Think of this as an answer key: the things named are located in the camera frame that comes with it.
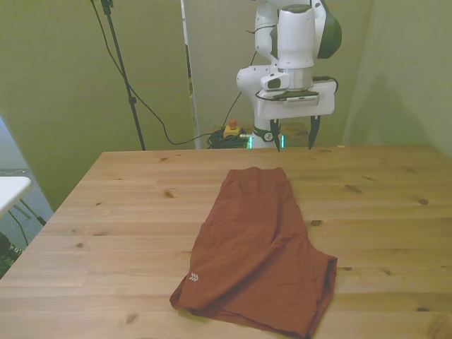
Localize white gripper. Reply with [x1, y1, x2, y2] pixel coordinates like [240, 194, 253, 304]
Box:
[256, 80, 335, 153]

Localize rust red shorts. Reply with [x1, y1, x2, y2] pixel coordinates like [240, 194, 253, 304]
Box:
[168, 167, 339, 339]

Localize yellow emergency stop button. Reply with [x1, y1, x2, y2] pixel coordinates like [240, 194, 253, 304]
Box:
[222, 119, 245, 139]

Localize black tripod stand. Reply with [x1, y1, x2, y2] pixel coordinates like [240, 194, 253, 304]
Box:
[90, 0, 148, 152]

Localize white side table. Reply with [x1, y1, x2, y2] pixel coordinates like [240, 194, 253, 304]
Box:
[0, 175, 32, 218]

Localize black tripod cable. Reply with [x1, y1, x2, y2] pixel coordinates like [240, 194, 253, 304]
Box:
[90, 0, 227, 146]

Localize white vertical wall strip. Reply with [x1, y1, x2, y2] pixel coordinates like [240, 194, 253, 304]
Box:
[179, 0, 199, 149]

